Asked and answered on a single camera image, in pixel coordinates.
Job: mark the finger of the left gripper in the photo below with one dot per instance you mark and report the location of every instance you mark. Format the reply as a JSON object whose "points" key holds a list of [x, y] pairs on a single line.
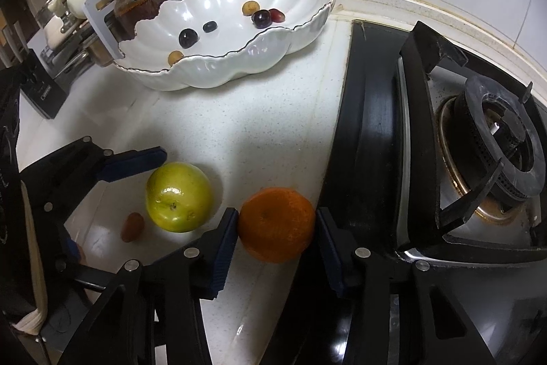
{"points": [[130, 163]]}

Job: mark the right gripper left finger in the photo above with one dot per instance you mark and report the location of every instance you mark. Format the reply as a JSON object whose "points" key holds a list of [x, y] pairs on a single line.
{"points": [[226, 236]]}

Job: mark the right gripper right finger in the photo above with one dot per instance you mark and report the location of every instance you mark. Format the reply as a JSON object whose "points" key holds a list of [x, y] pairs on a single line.
{"points": [[337, 249]]}

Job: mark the orange tangerine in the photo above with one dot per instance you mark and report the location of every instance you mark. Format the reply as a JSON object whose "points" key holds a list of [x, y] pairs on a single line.
{"points": [[276, 224]]}

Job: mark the red cherry tomato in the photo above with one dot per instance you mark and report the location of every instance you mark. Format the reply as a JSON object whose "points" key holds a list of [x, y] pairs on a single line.
{"points": [[132, 228]]}

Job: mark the green apple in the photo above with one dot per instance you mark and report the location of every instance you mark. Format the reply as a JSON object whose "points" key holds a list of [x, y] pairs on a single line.
{"points": [[179, 197]]}

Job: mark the yellow longan fruit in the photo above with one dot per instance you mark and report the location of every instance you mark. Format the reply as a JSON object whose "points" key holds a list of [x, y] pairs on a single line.
{"points": [[174, 57]]}

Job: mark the dark grape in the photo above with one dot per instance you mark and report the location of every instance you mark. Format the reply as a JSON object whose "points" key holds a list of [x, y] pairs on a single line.
{"points": [[261, 19], [187, 38]]}

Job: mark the person left hand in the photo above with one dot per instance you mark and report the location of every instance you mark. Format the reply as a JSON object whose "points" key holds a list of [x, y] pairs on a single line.
{"points": [[75, 250]]}

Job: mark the black knife block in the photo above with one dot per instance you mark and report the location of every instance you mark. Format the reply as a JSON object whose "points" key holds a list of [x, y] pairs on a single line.
{"points": [[27, 74]]}

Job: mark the black gas stove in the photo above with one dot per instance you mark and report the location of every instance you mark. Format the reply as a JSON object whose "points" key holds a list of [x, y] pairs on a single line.
{"points": [[438, 172]]}

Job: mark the small steel lidded pot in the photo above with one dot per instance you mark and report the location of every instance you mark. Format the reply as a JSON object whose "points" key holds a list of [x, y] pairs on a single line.
{"points": [[54, 31]]}

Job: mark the glass jar green lid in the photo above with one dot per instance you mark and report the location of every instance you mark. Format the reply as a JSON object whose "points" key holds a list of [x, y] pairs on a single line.
{"points": [[128, 12]]}

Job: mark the white scalloped fruit bowl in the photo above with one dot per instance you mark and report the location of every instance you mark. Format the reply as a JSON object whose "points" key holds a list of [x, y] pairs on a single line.
{"points": [[235, 49]]}

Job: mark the yellow longan in bowl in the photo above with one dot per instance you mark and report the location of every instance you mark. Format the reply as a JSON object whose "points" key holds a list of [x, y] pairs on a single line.
{"points": [[250, 7]]}

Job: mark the red jujube in bowl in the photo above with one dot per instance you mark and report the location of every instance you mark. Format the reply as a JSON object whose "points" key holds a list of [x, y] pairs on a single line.
{"points": [[276, 15]]}

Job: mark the white picture frame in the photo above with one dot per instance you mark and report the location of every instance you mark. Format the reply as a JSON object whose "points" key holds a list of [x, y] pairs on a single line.
{"points": [[97, 12]]}

